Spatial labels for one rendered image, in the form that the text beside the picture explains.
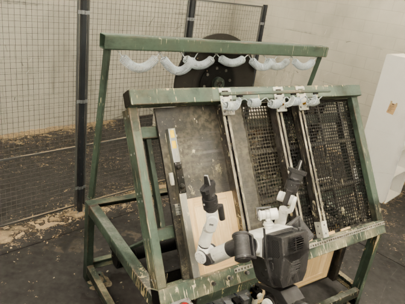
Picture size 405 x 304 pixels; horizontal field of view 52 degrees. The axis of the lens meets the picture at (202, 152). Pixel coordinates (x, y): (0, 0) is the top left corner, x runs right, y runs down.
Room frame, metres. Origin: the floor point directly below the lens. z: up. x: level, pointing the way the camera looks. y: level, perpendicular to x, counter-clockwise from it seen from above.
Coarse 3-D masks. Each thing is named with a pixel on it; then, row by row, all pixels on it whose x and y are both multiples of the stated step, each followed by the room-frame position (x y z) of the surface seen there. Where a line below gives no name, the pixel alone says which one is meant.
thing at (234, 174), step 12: (240, 96) 2.69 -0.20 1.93; (216, 108) 2.80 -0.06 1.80; (228, 120) 2.75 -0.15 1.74; (228, 132) 2.72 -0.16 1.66; (228, 144) 2.65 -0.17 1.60; (228, 156) 2.63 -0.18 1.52; (228, 168) 2.61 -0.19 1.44; (240, 180) 2.57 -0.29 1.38; (240, 192) 2.53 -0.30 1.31; (240, 204) 2.48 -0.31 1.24; (240, 216) 2.44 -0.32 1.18; (240, 228) 2.42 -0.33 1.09
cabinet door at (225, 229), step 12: (228, 192) 2.53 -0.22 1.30; (192, 204) 2.34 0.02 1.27; (228, 204) 2.49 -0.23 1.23; (192, 216) 2.30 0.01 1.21; (204, 216) 2.35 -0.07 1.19; (228, 216) 2.45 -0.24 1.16; (192, 228) 2.26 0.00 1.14; (216, 228) 2.36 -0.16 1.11; (228, 228) 2.40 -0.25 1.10; (216, 240) 2.31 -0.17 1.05; (228, 240) 2.36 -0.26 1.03; (216, 264) 2.23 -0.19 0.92; (228, 264) 2.27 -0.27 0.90
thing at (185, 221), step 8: (168, 128) 2.49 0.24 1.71; (168, 136) 2.48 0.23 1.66; (168, 144) 2.47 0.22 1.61; (176, 144) 2.47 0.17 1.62; (176, 152) 2.44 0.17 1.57; (176, 160) 2.41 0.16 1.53; (176, 184) 2.35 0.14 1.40; (176, 192) 2.34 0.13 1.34; (184, 200) 2.31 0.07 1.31; (184, 208) 2.28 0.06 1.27; (184, 216) 2.25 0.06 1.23; (184, 224) 2.23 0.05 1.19; (184, 232) 2.21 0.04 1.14; (192, 232) 2.23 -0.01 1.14; (184, 240) 2.20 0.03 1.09; (192, 240) 2.20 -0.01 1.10; (192, 248) 2.18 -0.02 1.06; (192, 256) 2.15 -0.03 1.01; (192, 264) 2.12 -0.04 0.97; (192, 272) 2.10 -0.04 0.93
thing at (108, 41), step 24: (120, 48) 2.83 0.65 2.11; (144, 48) 2.93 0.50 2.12; (168, 48) 3.04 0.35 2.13; (192, 48) 3.16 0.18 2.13; (216, 48) 3.29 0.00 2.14; (240, 48) 3.43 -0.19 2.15; (264, 48) 3.57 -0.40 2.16; (288, 48) 3.74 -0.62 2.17; (312, 48) 3.91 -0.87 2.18; (312, 72) 4.06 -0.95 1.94; (96, 120) 2.88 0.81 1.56; (96, 144) 2.91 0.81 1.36; (96, 168) 2.95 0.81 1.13
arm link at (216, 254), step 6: (216, 246) 2.01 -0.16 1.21; (222, 246) 1.94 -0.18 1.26; (198, 252) 1.99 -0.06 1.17; (210, 252) 1.98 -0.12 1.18; (216, 252) 1.94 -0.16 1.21; (222, 252) 1.92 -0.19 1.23; (198, 258) 1.98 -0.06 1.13; (204, 258) 1.96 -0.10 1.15; (210, 258) 1.95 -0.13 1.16; (216, 258) 1.94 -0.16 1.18; (222, 258) 1.92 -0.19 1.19; (228, 258) 1.92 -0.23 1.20; (204, 264) 1.97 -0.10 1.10; (210, 264) 1.95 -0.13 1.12
